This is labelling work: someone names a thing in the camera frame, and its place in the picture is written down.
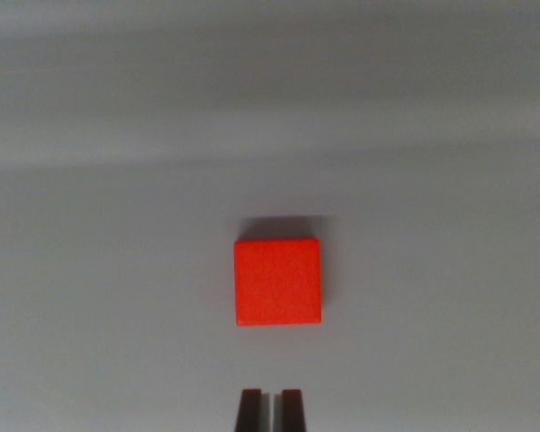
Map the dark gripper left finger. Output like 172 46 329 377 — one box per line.
235 388 271 432

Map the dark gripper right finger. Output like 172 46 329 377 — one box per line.
274 389 309 432

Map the red cube block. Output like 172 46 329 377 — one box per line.
232 237 323 327

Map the white plastic bin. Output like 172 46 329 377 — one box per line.
0 0 540 432

